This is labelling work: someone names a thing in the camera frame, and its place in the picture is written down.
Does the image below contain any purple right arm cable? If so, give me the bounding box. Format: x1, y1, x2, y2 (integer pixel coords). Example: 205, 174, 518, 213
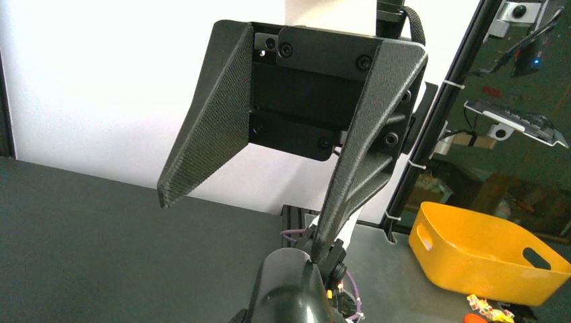
279, 228, 364, 323

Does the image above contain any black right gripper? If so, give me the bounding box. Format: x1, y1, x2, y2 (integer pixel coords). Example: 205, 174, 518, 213
157, 20, 428, 263

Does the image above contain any black earbud charging case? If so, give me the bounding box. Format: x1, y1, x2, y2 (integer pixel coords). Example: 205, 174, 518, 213
244, 248, 334, 322

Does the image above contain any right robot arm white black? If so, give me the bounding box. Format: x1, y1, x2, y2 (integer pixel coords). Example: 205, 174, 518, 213
157, 20, 428, 322

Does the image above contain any yellow plastic bin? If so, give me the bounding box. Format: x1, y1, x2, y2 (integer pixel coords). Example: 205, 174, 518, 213
409, 202, 570, 306

